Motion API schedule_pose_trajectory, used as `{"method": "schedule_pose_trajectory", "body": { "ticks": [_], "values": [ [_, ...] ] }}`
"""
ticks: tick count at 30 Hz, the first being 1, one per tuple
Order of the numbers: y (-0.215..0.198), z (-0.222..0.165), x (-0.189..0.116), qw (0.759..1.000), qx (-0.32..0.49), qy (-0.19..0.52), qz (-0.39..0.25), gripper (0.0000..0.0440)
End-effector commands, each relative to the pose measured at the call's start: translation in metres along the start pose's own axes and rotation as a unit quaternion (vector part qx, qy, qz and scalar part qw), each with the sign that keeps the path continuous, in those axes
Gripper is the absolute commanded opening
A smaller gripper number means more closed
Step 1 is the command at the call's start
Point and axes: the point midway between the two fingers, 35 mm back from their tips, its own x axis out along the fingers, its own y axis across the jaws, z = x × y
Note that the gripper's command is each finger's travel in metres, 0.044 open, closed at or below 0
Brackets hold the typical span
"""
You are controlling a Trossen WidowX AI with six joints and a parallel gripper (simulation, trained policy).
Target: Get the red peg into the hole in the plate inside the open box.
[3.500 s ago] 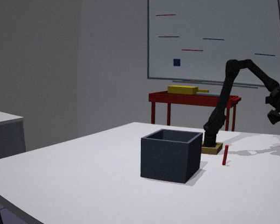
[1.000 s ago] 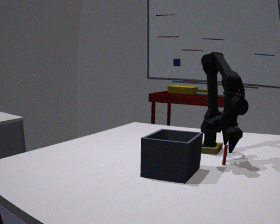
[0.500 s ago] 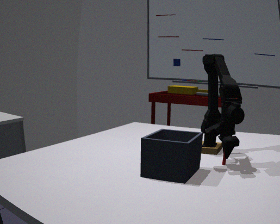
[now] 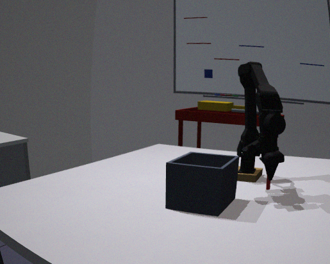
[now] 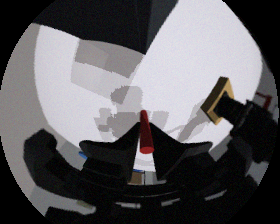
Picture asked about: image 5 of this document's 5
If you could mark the red peg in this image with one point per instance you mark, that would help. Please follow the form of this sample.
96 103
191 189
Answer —
146 145

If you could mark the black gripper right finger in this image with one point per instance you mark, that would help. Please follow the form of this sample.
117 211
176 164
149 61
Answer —
168 152

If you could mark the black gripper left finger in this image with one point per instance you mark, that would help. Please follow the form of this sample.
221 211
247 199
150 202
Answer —
122 152

